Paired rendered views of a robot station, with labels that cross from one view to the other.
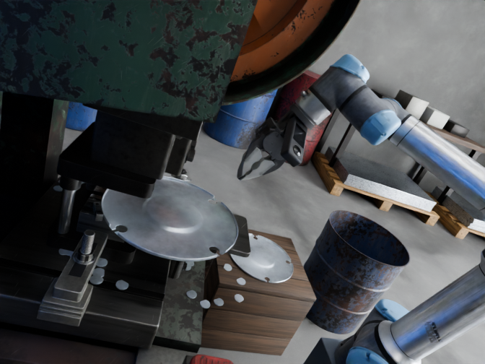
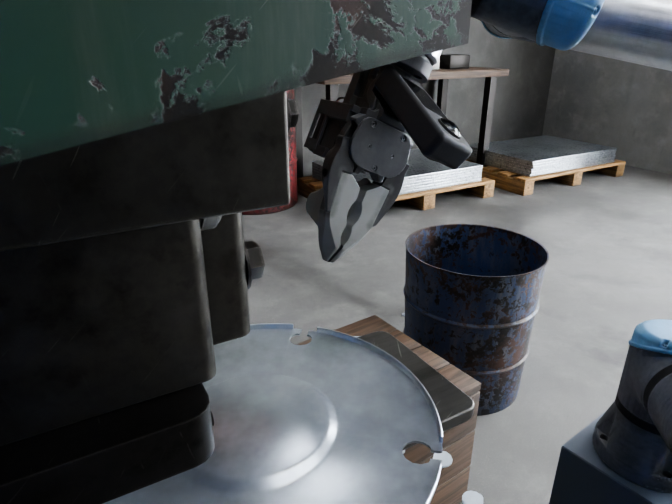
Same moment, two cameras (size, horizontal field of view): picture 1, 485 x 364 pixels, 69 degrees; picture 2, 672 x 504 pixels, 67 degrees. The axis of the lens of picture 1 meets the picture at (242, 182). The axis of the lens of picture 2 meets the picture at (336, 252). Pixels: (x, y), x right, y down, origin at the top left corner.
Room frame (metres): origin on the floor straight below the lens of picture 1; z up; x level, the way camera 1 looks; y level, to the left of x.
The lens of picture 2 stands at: (0.31, 0.14, 1.06)
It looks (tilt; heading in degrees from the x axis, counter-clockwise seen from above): 23 degrees down; 343
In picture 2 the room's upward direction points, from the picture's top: straight up
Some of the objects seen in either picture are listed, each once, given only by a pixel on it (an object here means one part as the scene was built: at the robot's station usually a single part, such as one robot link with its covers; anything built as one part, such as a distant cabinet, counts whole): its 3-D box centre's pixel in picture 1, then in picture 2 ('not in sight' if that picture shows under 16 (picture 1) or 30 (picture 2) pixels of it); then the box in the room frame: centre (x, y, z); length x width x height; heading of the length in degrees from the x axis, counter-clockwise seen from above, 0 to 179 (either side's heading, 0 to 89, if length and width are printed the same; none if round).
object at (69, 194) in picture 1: (67, 199); not in sight; (0.51, 0.28, 0.81); 0.02 x 0.02 x 0.14
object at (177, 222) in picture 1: (173, 212); (254, 423); (0.63, 0.11, 0.78); 0.29 x 0.29 x 0.01
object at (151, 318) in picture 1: (103, 237); not in sight; (0.60, 0.23, 0.68); 0.45 x 0.30 x 0.06; 13
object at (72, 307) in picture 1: (82, 260); not in sight; (0.44, 0.19, 0.76); 0.17 x 0.06 x 0.10; 13
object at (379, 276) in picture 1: (346, 271); (466, 316); (1.55, -0.67, 0.24); 0.42 x 0.42 x 0.48
